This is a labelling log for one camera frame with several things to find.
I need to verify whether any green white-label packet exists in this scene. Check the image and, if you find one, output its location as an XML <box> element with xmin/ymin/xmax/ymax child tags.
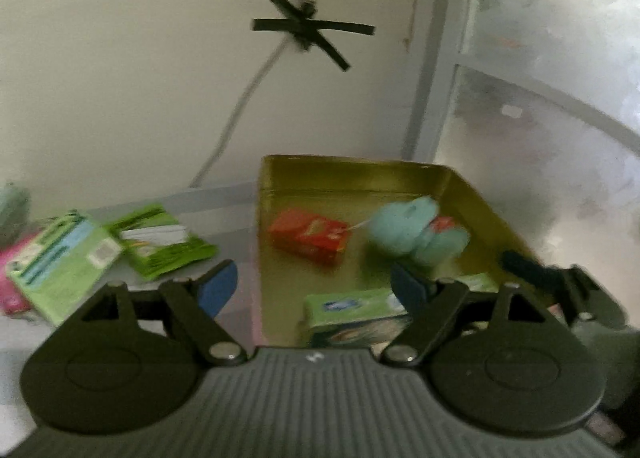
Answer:
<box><xmin>106</xmin><ymin>205</ymin><xmax>219</xmax><ymax>282</ymax></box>

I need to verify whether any pink packet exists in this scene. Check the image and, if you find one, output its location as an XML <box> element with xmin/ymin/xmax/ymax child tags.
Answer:
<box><xmin>0</xmin><ymin>232</ymin><xmax>47</xmax><ymax>317</ymax></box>

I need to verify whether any green and blue packet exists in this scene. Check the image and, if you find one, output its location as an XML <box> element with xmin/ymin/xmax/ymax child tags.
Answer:
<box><xmin>5</xmin><ymin>211</ymin><xmax>124</xmax><ymax>327</ymax></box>

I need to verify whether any frosted glass window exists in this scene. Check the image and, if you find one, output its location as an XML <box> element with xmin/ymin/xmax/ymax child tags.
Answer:
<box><xmin>404</xmin><ymin>0</ymin><xmax>640</xmax><ymax>289</ymax></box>

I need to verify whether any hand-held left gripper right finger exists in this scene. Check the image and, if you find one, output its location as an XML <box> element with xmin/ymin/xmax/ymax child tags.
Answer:
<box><xmin>382</xmin><ymin>263</ymin><xmax>568</xmax><ymax>366</ymax></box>

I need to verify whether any red cardboard box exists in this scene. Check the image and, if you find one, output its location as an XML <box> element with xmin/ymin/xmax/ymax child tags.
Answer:
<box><xmin>267</xmin><ymin>208</ymin><xmax>351</xmax><ymax>266</ymax></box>

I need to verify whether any white power cable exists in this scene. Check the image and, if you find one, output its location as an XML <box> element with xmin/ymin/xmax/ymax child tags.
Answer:
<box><xmin>189</xmin><ymin>37</ymin><xmax>287</xmax><ymax>187</ymax></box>

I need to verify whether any black tape cross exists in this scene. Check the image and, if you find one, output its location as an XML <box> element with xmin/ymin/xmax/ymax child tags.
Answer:
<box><xmin>251</xmin><ymin>0</ymin><xmax>376</xmax><ymax>72</ymax></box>

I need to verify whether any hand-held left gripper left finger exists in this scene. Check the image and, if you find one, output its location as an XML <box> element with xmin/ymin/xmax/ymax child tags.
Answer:
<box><xmin>60</xmin><ymin>261</ymin><xmax>248</xmax><ymax>366</ymax></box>

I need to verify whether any green tissue box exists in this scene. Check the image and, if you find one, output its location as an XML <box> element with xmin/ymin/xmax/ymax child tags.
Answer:
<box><xmin>303</xmin><ymin>287</ymin><xmax>414</xmax><ymax>350</ymax></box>

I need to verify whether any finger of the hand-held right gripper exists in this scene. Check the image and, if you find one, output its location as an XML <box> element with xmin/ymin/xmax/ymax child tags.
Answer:
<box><xmin>502</xmin><ymin>251</ymin><xmax>626</xmax><ymax>329</ymax></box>

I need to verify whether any teal plush toy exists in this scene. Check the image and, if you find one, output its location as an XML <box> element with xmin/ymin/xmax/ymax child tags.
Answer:
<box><xmin>369</xmin><ymin>197</ymin><xmax>471</xmax><ymax>268</ymax></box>

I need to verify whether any gold metal tin box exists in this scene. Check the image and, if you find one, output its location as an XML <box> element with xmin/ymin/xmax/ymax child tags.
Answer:
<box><xmin>257</xmin><ymin>154</ymin><xmax>548</xmax><ymax>350</ymax></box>

